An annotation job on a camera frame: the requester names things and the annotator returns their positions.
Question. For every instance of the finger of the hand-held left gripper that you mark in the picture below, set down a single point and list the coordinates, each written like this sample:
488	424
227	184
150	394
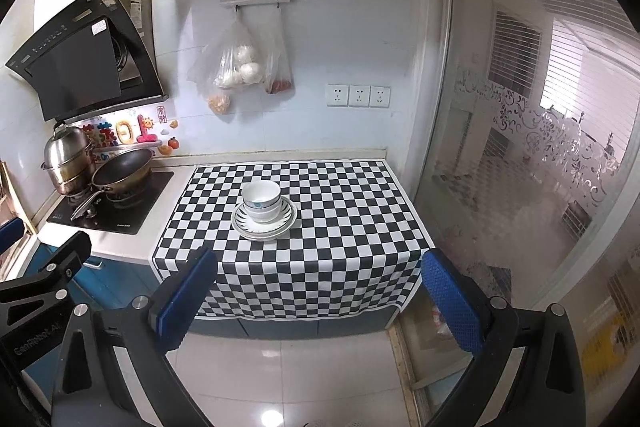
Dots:
11	234
70	254

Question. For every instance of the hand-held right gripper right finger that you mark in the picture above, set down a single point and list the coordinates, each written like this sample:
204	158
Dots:
450	302

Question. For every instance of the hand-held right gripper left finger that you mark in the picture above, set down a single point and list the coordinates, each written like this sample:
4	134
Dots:
187	297

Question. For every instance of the plain white bowl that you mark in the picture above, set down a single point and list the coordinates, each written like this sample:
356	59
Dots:
262	192
262	219

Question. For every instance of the blue floral white bowl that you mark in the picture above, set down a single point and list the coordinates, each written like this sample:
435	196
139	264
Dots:
262	211

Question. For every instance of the blue leaf striped plate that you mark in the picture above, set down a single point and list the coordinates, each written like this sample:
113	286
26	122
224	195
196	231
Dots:
287	217

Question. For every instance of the wooden cutting board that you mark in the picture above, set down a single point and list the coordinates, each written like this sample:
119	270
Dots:
6	197

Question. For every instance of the black induction cooktop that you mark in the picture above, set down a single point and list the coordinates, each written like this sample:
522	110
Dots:
135	212

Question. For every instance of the steel steamer pot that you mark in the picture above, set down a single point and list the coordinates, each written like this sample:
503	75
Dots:
67	157

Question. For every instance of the black white checkered cloth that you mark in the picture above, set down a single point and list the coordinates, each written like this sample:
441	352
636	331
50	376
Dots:
325	247

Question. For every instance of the black range hood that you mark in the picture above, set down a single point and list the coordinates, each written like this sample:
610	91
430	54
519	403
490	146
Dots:
75	62

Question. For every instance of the patterned glass sliding door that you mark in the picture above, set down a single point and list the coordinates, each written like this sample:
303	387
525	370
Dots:
525	132

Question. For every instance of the plastic bags with garlic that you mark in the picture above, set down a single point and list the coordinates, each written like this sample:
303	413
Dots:
235	62

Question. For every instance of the clear bag with red food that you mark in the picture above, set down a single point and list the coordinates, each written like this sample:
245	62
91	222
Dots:
279	72

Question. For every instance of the group of colourful wall stickers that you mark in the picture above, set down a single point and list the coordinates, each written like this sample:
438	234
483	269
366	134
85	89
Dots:
130	132

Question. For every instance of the white wall socket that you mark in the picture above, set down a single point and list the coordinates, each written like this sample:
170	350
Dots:
359	96
380	97
337	96

